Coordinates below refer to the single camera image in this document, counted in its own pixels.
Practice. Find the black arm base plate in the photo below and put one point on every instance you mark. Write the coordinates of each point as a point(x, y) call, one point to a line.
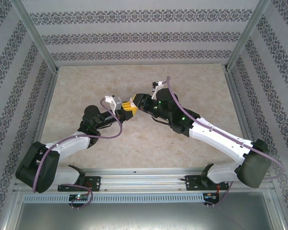
point(94, 183)
point(194, 183)

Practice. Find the small circuit board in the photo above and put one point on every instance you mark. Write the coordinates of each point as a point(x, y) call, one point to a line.
point(79, 197)
point(211, 196)

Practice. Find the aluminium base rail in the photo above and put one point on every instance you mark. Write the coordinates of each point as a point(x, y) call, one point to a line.
point(144, 178)

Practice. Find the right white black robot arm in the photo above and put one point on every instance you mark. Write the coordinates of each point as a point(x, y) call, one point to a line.
point(216, 141)

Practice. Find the aluminium frame post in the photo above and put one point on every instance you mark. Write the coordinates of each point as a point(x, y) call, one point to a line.
point(33, 33)
point(248, 33)

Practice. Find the aluminium frame side rail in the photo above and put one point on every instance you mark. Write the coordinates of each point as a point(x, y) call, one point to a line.
point(50, 95)
point(236, 95)

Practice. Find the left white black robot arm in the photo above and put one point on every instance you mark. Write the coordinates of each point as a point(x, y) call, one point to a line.
point(69, 143)

